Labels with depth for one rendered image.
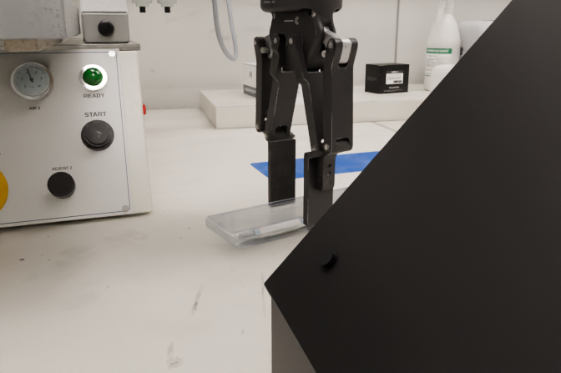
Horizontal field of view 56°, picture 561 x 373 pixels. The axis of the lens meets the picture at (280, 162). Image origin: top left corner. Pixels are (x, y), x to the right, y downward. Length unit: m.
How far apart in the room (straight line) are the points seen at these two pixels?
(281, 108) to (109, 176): 0.20
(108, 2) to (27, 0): 0.28
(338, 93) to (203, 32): 0.94
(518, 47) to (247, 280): 0.27
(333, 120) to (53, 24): 0.23
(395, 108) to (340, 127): 0.73
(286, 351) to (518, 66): 0.16
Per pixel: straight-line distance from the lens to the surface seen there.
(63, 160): 0.59
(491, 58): 0.26
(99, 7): 0.64
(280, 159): 0.54
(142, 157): 0.59
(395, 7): 1.52
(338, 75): 0.45
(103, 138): 0.59
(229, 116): 1.06
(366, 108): 1.15
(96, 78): 0.60
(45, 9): 0.37
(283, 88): 0.52
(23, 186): 0.59
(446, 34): 1.35
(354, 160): 0.81
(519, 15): 0.28
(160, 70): 1.36
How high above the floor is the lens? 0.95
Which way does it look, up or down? 14 degrees down
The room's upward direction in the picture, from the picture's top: straight up
